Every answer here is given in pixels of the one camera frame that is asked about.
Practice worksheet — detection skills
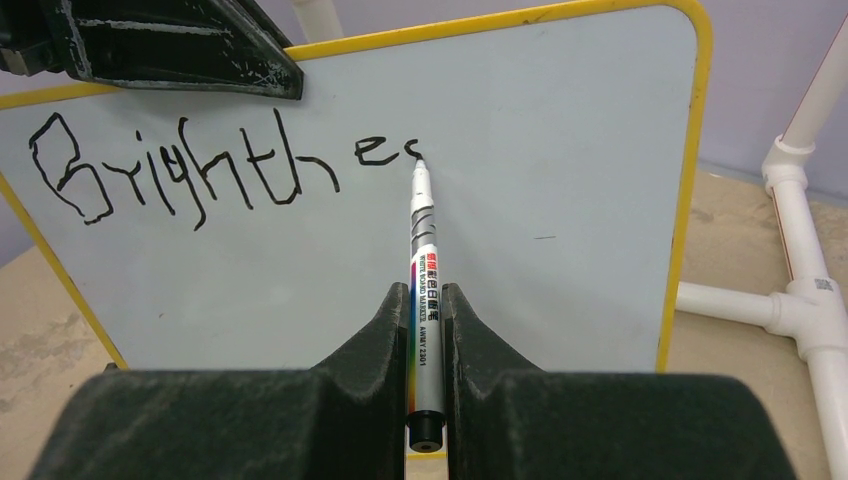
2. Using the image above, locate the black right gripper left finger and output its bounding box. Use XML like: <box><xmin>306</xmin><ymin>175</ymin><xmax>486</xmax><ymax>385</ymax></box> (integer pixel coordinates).
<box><xmin>30</xmin><ymin>283</ymin><xmax>410</xmax><ymax>479</ymax></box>

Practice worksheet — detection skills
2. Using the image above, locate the white whiteboard marker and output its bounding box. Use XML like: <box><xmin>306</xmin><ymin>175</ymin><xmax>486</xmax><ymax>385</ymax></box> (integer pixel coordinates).
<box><xmin>406</xmin><ymin>159</ymin><xmax>446</xmax><ymax>454</ymax></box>

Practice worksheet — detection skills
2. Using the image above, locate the yellow framed whiteboard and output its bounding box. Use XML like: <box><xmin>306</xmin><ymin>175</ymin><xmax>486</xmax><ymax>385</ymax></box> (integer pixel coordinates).
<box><xmin>1</xmin><ymin>1</ymin><xmax>712</xmax><ymax>371</ymax></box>

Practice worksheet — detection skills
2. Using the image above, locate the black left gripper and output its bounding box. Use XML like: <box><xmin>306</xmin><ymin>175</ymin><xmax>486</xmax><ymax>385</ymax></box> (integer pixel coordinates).
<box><xmin>1</xmin><ymin>0</ymin><xmax>304</xmax><ymax>100</ymax></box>

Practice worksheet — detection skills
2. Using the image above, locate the white PVC pipe frame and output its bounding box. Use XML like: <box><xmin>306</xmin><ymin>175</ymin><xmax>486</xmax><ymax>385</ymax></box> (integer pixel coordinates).
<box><xmin>291</xmin><ymin>0</ymin><xmax>848</xmax><ymax>480</ymax></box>

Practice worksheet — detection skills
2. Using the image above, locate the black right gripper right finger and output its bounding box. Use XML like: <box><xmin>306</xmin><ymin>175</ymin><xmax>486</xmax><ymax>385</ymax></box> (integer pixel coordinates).
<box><xmin>442</xmin><ymin>283</ymin><xmax>796</xmax><ymax>479</ymax></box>

